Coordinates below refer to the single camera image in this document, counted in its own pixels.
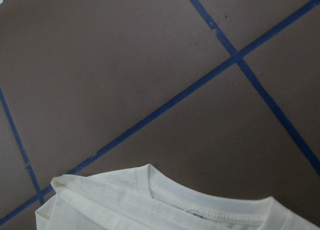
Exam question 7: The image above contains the cream long-sleeve cat shirt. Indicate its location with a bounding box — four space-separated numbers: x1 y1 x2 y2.
35 164 317 230

